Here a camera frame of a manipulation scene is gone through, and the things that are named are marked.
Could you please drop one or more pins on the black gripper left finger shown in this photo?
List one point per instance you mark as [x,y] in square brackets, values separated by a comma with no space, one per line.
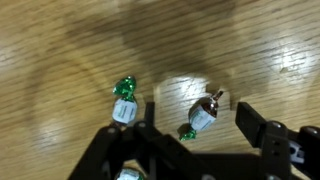
[160,153]

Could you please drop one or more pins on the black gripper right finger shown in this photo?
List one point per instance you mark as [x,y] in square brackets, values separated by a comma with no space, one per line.
[276,150]

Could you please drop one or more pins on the green white sweet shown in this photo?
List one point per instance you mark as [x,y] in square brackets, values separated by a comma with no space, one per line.
[201,116]
[128,175]
[125,111]

